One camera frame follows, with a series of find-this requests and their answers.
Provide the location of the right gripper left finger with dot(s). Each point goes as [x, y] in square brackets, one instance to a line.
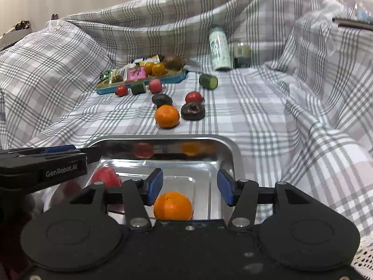
[135, 195]

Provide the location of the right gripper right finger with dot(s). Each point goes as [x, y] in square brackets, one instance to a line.
[243, 196]

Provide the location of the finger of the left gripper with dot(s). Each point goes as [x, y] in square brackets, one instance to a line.
[39, 150]
[93, 154]

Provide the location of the large red apple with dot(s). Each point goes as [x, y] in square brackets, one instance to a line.
[106, 175]

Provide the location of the small orange mandarin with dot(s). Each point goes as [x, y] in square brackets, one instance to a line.
[173, 206]

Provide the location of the red tomato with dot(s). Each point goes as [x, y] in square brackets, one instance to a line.
[194, 97]
[121, 91]

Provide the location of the cucumber piece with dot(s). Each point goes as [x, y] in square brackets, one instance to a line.
[208, 81]
[138, 88]

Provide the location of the large orange mandarin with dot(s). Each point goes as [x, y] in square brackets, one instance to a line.
[167, 116]

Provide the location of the small red radish apple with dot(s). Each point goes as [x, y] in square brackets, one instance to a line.
[155, 86]

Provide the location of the teal gold snack tin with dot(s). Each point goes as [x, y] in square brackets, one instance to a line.
[109, 80]

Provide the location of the green candy wrapper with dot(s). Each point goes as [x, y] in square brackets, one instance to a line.
[106, 75]

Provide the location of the clear date snack packet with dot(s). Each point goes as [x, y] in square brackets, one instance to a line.
[116, 76]

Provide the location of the pink snack packet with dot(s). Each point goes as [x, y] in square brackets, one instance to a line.
[138, 73]

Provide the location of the orange in tin back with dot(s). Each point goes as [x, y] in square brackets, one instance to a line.
[148, 68]

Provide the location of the orange in tin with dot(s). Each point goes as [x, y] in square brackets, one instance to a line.
[158, 69]
[148, 68]

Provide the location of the orange in tin front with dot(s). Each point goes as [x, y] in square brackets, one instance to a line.
[158, 69]

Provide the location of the yellow pastry packet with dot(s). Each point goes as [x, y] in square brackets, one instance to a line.
[153, 59]

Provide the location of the brown passion fruit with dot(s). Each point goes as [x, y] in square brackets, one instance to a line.
[173, 62]

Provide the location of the white box with dark item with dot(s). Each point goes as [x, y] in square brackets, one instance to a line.
[15, 34]

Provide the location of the silver foil wrapper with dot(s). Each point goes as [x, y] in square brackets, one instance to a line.
[192, 66]

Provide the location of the plaid sofa cover cloth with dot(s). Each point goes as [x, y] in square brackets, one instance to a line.
[301, 113]

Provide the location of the green beverage can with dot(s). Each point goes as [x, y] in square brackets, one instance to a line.
[242, 55]

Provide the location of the cartoon cat thermos bottle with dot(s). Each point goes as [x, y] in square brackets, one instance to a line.
[220, 53]

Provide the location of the dark flat object on armrest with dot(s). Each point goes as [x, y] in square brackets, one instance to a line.
[347, 23]

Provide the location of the plastic bag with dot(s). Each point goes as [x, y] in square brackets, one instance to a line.
[360, 0]

